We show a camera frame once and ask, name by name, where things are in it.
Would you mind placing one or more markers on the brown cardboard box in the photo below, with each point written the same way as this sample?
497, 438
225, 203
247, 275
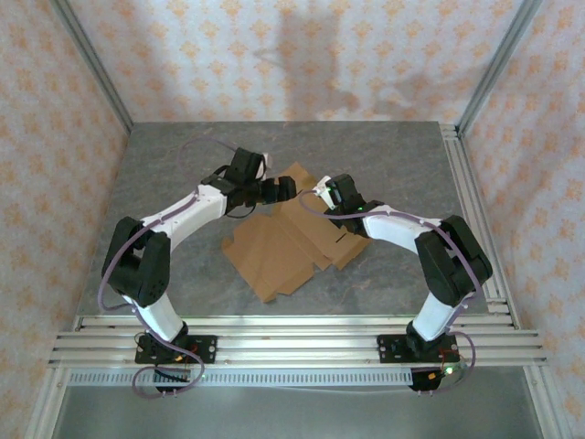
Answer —
274, 256

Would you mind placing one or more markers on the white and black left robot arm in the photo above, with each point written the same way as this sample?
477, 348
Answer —
192, 210

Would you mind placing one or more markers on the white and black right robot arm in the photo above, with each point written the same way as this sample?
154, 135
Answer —
393, 231

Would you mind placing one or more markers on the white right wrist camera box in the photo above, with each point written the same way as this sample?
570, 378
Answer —
325, 194

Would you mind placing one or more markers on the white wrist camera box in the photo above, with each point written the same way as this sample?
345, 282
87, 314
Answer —
263, 168
325, 194

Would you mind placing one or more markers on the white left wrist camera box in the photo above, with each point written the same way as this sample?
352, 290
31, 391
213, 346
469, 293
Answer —
263, 168

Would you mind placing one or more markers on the aluminium side rail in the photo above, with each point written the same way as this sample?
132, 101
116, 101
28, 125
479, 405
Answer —
464, 183

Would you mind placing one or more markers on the aluminium cross rail frame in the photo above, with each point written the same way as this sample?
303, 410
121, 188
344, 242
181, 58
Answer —
297, 343

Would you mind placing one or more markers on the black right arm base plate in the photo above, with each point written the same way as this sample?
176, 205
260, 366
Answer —
388, 350

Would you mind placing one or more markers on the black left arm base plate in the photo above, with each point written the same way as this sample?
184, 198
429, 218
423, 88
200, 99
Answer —
205, 350

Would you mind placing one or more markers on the aluminium corner post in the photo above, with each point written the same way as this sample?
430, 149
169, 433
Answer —
98, 68
496, 68

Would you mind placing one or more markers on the aluminium frame leg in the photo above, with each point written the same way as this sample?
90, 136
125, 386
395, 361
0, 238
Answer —
43, 407
548, 407

